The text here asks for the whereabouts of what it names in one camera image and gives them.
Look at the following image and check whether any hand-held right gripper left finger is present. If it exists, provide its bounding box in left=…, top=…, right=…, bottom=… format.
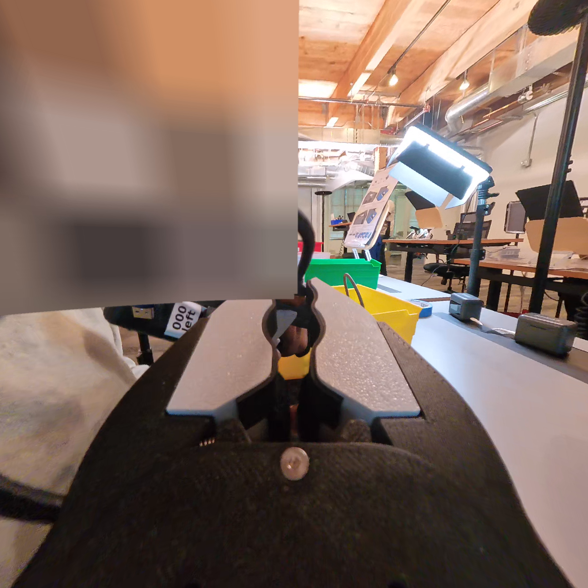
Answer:
left=165, top=299, right=279, bottom=438

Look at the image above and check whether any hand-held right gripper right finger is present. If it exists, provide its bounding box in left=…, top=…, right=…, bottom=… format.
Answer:
left=300, top=278, right=422, bottom=438

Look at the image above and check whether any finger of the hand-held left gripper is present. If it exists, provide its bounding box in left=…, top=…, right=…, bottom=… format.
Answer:
left=274, top=308, right=299, bottom=345

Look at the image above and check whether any yellow plastic bin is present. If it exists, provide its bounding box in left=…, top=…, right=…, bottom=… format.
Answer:
left=278, top=284, right=422, bottom=380

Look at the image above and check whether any braided usb cable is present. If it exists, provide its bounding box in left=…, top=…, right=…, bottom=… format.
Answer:
left=343, top=273, right=367, bottom=309

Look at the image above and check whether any black blue-collared usb cable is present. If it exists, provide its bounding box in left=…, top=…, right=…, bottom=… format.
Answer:
left=294, top=209, right=323, bottom=347

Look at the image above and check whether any person's left hand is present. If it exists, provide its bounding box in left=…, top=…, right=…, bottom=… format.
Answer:
left=280, top=325, right=311, bottom=358

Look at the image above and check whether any green plastic bin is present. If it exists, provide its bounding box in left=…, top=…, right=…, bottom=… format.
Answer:
left=304, top=257, right=382, bottom=291

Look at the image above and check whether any black floor lamp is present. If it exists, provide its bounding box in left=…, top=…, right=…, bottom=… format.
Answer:
left=315, top=188, right=332, bottom=254

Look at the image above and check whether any instruction poster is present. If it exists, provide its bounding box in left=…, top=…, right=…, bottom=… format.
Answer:
left=344, top=168, right=399, bottom=250

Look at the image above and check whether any brown wooden desk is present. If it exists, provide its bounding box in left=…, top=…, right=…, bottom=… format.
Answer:
left=382, top=236, right=524, bottom=283
left=452, top=257, right=588, bottom=318

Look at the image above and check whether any black office chair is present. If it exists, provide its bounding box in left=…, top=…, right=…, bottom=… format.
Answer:
left=424, top=220, right=493, bottom=288

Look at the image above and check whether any black light stand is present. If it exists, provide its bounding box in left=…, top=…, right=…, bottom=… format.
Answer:
left=466, top=177, right=500, bottom=299

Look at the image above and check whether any dark grey stand base block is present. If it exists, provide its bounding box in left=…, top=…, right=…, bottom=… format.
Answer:
left=514, top=312, right=579, bottom=358

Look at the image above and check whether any led light panel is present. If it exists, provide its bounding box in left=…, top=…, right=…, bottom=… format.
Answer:
left=387, top=125, right=493, bottom=210

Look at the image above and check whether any grey monitor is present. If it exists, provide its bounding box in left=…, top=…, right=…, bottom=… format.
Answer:
left=504, top=201, right=527, bottom=234

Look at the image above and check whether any black flat panel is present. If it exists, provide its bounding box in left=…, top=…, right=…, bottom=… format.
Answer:
left=516, top=180, right=585, bottom=221

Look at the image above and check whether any black disc-topped stand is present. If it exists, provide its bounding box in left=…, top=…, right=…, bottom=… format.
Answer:
left=527, top=0, right=588, bottom=315

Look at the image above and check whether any silver air duct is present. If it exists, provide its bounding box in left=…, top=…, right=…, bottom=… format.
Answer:
left=445, top=78, right=524, bottom=135

